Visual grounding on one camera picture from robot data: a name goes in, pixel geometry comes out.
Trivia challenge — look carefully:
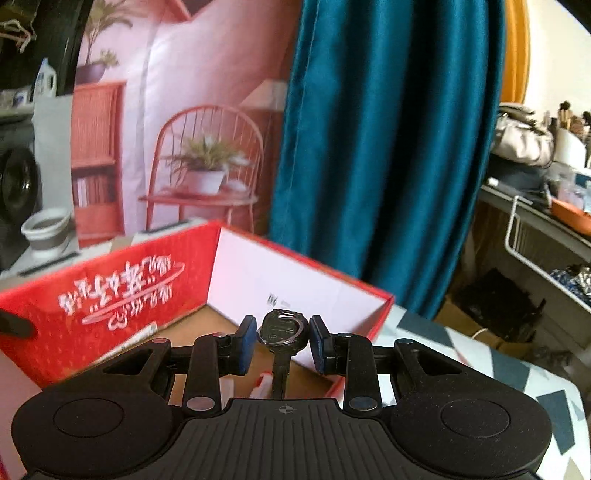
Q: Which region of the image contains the black-topped vanity desk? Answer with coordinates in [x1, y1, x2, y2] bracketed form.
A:
[478, 185, 591, 259]

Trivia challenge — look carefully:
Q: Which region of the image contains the blue curtain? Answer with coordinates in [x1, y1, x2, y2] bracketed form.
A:
[268, 0, 506, 319]

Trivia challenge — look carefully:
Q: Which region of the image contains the black bag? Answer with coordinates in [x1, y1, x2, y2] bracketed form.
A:
[487, 154, 555, 190]

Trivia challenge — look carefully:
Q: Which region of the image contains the red cardboard box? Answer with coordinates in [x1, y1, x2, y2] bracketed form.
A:
[0, 220, 395, 402]

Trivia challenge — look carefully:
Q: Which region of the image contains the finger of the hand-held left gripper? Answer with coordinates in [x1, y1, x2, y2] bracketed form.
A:
[0, 308, 37, 340]

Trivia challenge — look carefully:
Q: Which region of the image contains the orange bowl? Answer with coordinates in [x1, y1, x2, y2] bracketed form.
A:
[551, 198, 591, 236]

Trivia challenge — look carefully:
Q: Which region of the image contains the white red small packet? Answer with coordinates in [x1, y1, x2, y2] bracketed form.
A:
[249, 371, 273, 400]

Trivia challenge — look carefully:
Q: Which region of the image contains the printed room backdrop cloth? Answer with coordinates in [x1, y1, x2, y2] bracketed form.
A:
[69, 0, 305, 250]

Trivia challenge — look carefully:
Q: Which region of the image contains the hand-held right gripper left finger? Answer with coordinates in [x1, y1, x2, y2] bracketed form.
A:
[99, 315, 258, 418]

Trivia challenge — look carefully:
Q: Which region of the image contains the beige drawstring bag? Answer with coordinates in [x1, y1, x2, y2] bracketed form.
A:
[492, 104, 555, 167]

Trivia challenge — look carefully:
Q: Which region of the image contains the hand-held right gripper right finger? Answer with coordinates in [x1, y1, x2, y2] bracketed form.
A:
[308, 315, 467, 418]

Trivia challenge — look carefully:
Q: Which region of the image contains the white wire basket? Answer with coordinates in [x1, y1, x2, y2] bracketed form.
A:
[505, 195, 591, 319]

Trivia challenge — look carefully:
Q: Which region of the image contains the white grey bucket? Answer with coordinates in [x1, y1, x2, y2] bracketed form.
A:
[21, 207, 75, 261]

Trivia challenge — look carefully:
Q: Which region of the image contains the white detergent bottle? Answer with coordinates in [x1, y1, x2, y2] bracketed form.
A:
[34, 58, 57, 97]

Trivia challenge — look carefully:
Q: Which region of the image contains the brown cardboard box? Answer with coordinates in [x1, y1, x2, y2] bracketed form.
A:
[436, 295, 536, 361]

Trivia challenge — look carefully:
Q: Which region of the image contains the yellow curtain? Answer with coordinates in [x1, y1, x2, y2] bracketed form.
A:
[501, 0, 531, 104]

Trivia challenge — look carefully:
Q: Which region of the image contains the blue white patterned cloth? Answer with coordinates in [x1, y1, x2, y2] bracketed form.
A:
[549, 265, 591, 305]

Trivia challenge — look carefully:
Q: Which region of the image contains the washing machine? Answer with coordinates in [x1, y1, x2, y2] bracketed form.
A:
[0, 108, 44, 273]

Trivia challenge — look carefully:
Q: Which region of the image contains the black bundle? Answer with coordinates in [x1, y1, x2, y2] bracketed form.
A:
[455, 268, 546, 342]

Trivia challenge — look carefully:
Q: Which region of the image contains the white brush holder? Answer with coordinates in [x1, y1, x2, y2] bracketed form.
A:
[554, 127, 589, 167]

